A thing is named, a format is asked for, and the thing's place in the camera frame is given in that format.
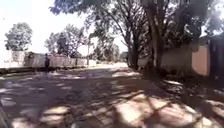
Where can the brown boundary wall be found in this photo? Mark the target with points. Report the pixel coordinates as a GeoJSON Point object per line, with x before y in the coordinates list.
{"type": "Point", "coordinates": [200, 60]}

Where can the pole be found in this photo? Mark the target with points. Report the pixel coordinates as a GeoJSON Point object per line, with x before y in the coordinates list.
{"type": "Point", "coordinates": [88, 53]}

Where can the low kerb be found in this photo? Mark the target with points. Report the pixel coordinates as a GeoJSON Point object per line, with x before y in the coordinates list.
{"type": "Point", "coordinates": [23, 70]}

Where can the reddish paved road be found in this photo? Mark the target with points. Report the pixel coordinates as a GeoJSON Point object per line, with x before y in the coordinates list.
{"type": "Point", "coordinates": [93, 93]}

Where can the pale boundary wall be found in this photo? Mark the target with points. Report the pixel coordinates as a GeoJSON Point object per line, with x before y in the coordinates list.
{"type": "Point", "coordinates": [63, 61]}

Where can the row of large trees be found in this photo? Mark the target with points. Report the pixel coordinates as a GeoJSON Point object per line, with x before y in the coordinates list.
{"type": "Point", "coordinates": [155, 36]}

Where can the round leafy tree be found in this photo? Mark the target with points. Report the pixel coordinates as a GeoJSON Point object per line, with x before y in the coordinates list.
{"type": "Point", "coordinates": [18, 36]}

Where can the person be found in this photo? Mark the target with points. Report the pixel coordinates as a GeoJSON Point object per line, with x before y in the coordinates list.
{"type": "Point", "coordinates": [47, 62]}

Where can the group of leafy trees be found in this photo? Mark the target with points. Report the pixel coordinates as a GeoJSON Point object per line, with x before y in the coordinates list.
{"type": "Point", "coordinates": [68, 41]}

